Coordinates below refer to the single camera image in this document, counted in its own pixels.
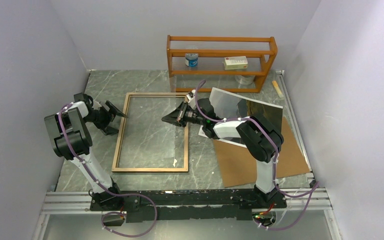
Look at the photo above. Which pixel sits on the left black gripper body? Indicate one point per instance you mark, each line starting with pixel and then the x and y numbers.
pixel 102 118

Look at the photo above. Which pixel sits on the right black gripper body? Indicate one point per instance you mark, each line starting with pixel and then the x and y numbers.
pixel 191 116

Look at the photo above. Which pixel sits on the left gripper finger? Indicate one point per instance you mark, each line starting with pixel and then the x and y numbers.
pixel 113 110
pixel 108 130

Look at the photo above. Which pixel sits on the landscape photo print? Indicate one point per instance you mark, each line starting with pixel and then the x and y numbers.
pixel 230 105

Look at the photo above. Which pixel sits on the black wooden picture frame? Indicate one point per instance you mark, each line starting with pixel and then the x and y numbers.
pixel 146 144

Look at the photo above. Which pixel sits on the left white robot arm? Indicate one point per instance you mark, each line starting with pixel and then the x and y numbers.
pixel 70 139

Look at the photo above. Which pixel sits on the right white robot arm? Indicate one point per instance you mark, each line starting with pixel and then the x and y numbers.
pixel 258 134

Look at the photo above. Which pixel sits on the blue white tape roll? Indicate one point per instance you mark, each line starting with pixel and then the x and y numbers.
pixel 191 59

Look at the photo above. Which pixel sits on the orange wooden shelf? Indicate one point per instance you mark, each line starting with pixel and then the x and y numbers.
pixel 260 52

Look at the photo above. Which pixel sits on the brown cardboard backing board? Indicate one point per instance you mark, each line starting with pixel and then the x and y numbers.
pixel 238 167

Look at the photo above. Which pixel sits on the white red small box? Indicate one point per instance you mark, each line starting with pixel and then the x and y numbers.
pixel 235 63

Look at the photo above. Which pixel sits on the small wooden stick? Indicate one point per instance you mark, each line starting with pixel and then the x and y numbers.
pixel 277 89

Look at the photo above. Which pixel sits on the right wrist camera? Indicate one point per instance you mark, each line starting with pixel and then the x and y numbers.
pixel 190 99

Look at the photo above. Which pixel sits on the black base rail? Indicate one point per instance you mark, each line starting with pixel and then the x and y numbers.
pixel 237 203

